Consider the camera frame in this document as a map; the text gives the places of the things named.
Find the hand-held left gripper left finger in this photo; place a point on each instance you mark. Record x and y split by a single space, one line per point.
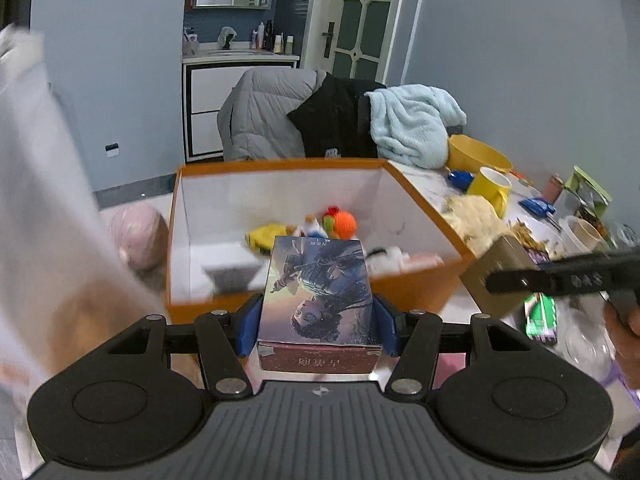
249 327

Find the light blue fleece blanket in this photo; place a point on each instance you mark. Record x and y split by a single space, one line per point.
410 125

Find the wall socket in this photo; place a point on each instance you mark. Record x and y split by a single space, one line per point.
112 150

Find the blue snack packet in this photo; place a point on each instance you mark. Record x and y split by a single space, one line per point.
537 206

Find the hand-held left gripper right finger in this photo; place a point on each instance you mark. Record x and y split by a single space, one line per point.
386 327

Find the grey down jacket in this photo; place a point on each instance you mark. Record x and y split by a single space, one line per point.
265 115

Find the white round container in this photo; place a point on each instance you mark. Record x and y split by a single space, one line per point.
582 235

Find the yellow mug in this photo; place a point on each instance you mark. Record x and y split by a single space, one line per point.
490 192

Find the person's right hand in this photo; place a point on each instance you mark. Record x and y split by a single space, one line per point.
625 350

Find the clear snack bag with crackers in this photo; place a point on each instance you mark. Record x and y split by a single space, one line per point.
50 210

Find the pink box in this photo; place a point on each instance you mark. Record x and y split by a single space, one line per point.
422 261

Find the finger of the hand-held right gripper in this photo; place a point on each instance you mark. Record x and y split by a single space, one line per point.
550 276

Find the blue-suited bear plush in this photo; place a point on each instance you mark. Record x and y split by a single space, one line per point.
314 227

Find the pink cup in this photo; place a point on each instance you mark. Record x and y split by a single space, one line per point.
554 189

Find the white cabinet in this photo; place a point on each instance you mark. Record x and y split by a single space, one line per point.
210 105

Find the small blue object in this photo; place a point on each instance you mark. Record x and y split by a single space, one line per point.
460 180

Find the brown cardboard box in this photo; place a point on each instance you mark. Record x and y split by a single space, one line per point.
492 262

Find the white door with glass panes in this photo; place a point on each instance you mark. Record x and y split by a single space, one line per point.
360 15

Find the orange storage box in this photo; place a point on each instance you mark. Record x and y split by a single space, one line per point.
320 190

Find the illustrated card box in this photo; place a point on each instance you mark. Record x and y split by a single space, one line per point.
320 290

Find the green snack packet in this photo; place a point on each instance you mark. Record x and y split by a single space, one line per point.
590 192

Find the yellow bowl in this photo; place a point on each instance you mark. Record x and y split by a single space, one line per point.
480 152

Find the orange crocheted toy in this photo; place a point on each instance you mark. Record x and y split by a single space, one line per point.
341 222

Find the plate of shredded potato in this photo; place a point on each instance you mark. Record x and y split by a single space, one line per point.
532 240

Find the folded flatbread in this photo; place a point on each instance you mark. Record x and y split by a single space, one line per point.
475 217

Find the clear glass plate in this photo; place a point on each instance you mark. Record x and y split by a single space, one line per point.
585 345

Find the black jacket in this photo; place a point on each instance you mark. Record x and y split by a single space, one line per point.
335 120

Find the bottles on cabinet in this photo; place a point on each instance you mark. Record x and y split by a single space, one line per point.
270 40

